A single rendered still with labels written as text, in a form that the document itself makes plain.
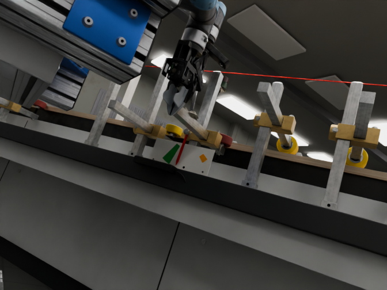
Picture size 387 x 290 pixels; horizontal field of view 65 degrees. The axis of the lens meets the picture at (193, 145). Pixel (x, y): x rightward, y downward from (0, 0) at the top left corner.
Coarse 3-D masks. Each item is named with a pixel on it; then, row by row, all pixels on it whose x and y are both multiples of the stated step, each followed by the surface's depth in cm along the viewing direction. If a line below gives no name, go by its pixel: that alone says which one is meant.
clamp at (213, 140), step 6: (192, 132) 116; (210, 132) 112; (216, 132) 111; (192, 138) 115; (198, 138) 114; (210, 138) 112; (216, 138) 111; (204, 144) 116; (210, 144) 113; (216, 144) 112
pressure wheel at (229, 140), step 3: (222, 135) 125; (225, 135) 125; (222, 138) 125; (225, 138) 125; (228, 138) 125; (231, 138) 126; (222, 141) 125; (225, 141) 125; (228, 141) 125; (231, 141) 127; (222, 144) 127; (225, 144) 128; (228, 144) 126; (216, 156) 127; (216, 159) 127
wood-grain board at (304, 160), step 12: (48, 108) 189; (108, 120) 165; (120, 120) 162; (240, 144) 129; (276, 156) 121; (288, 156) 120; (300, 156) 118; (324, 168) 113; (348, 168) 109; (360, 168) 108; (384, 180) 104
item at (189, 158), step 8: (160, 144) 120; (168, 144) 118; (152, 152) 120; (160, 152) 119; (176, 152) 116; (184, 152) 114; (192, 152) 113; (200, 152) 111; (208, 152) 110; (160, 160) 118; (184, 160) 113; (192, 160) 112; (200, 160) 110; (208, 160) 109; (184, 168) 112; (192, 168) 111; (200, 168) 109; (208, 168) 108
